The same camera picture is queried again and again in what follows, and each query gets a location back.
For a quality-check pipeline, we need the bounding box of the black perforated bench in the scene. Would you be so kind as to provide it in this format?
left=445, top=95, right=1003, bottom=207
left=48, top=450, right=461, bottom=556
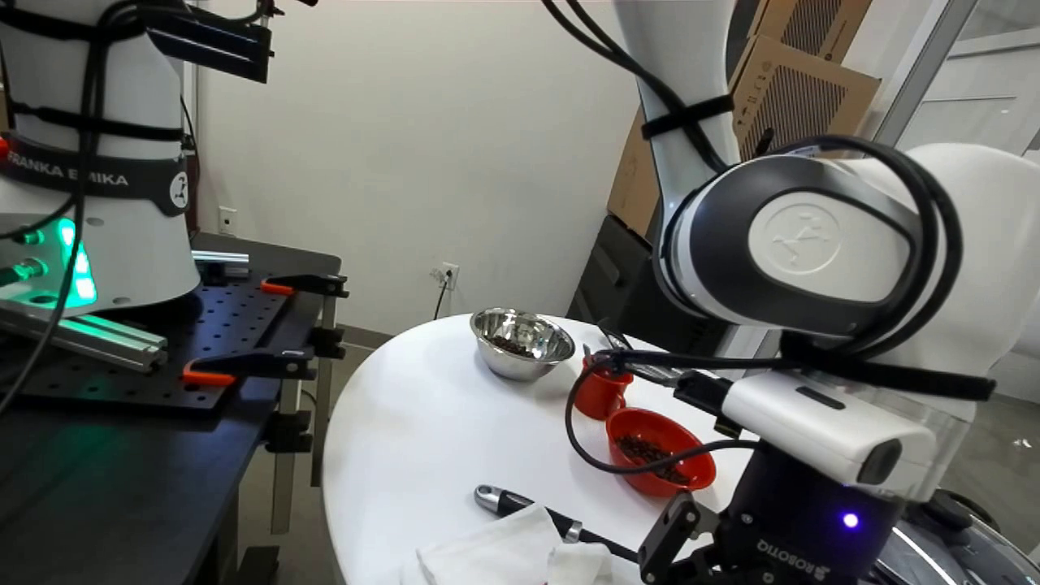
left=0, top=229, right=351, bottom=585

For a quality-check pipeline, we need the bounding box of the black cabinet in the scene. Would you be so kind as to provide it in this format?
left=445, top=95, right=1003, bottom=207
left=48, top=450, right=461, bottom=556
left=564, top=207, right=760, bottom=361

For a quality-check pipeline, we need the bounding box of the red cup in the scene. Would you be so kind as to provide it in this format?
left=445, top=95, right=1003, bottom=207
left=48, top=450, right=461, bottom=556
left=569, top=354, right=639, bottom=421

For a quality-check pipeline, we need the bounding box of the black mounted camera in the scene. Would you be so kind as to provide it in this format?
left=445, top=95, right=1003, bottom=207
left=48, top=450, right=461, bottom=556
left=142, top=4, right=272, bottom=88

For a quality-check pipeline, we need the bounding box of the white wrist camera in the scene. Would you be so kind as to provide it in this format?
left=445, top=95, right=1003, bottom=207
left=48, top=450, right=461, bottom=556
left=719, top=371, right=938, bottom=502

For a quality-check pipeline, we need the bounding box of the black clamp orange handle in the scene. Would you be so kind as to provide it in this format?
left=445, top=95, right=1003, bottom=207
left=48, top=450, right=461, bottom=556
left=177, top=349, right=329, bottom=391
left=257, top=273, right=351, bottom=301

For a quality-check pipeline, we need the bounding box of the red bowl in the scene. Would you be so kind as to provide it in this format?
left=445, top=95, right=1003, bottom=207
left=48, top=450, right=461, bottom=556
left=604, top=407, right=719, bottom=501

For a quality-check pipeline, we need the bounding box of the stainless steel bowl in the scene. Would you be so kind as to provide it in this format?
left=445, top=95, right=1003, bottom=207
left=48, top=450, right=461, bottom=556
left=469, top=306, right=578, bottom=384

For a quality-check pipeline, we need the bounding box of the brown cardboard box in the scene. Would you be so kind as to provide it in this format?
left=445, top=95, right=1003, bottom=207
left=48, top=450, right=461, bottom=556
left=750, top=0, right=874, bottom=63
left=727, top=36, right=888, bottom=166

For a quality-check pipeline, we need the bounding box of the black cooking pot with lid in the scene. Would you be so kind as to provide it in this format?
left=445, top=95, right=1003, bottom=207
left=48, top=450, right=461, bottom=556
left=874, top=491, right=1040, bottom=585

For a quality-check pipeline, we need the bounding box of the white robot base green light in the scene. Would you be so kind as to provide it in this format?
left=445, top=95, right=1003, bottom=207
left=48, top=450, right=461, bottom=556
left=0, top=0, right=205, bottom=317

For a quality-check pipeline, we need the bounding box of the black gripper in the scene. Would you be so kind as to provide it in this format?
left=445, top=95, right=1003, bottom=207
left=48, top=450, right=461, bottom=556
left=636, top=437, right=903, bottom=585

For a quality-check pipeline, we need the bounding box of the aluminium rail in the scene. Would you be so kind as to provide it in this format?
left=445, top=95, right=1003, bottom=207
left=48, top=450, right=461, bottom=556
left=0, top=296, right=173, bottom=376

